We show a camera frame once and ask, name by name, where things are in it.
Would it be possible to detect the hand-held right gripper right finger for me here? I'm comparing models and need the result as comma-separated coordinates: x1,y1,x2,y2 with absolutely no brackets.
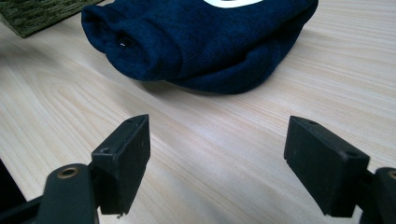
283,115,372,218

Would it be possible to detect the navy blue garment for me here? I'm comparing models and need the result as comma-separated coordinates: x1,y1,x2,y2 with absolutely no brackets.
80,0,319,95

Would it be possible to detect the green textured mat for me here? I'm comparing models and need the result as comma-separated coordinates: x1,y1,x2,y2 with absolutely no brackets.
0,0,106,39

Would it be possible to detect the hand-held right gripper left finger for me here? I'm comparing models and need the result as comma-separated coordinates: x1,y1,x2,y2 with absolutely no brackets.
90,113,151,217

